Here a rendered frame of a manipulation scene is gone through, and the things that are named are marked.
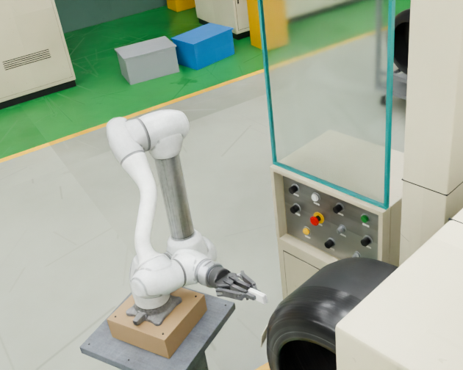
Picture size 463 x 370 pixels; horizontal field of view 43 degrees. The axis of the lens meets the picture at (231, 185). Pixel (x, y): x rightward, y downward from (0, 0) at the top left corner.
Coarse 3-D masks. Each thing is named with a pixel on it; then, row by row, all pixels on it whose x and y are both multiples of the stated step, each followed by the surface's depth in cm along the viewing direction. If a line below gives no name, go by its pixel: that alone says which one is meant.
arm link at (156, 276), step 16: (128, 160) 218; (144, 160) 220; (144, 176) 217; (144, 192) 214; (144, 208) 210; (144, 224) 206; (144, 240) 202; (144, 256) 199; (160, 256) 199; (144, 272) 193; (160, 272) 195; (176, 272) 198; (144, 288) 192; (160, 288) 194; (176, 288) 199
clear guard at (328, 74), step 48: (288, 0) 201; (336, 0) 186; (384, 0) 174; (288, 48) 211; (336, 48) 195; (384, 48) 181; (288, 96) 222; (336, 96) 205; (384, 96) 189; (288, 144) 235; (336, 144) 215; (384, 144) 198; (384, 192) 208
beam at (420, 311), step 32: (448, 224) 119; (416, 256) 112; (448, 256) 111; (384, 288) 106; (416, 288) 105; (448, 288) 104; (352, 320) 100; (384, 320) 100; (416, 320) 99; (448, 320) 98; (352, 352) 100; (384, 352) 94; (416, 352) 93; (448, 352) 92
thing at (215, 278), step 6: (216, 270) 196; (222, 270) 196; (228, 270) 199; (210, 276) 197; (216, 276) 195; (222, 276) 197; (228, 276) 197; (234, 276) 196; (210, 282) 197; (216, 282) 195; (222, 282) 194; (234, 282) 194; (216, 288) 196; (228, 288) 192
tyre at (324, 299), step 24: (336, 264) 164; (360, 264) 158; (384, 264) 156; (312, 288) 156; (336, 288) 151; (360, 288) 149; (288, 312) 156; (312, 312) 148; (336, 312) 144; (288, 336) 157; (312, 336) 148; (288, 360) 182; (312, 360) 188; (336, 360) 192
